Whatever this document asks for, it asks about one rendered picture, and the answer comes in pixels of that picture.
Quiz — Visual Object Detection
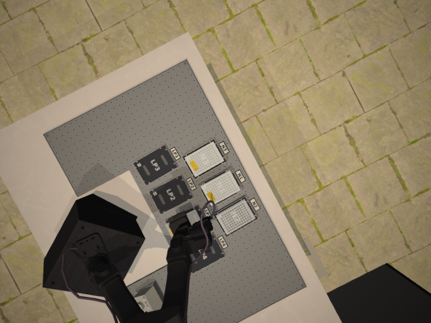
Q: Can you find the light grey control panel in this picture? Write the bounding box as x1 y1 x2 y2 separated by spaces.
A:
134 282 164 312

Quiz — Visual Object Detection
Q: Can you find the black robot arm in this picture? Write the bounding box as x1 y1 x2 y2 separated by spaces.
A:
75 221 206 323

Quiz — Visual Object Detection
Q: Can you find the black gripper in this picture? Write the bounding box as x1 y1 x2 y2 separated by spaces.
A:
168 211 189 235

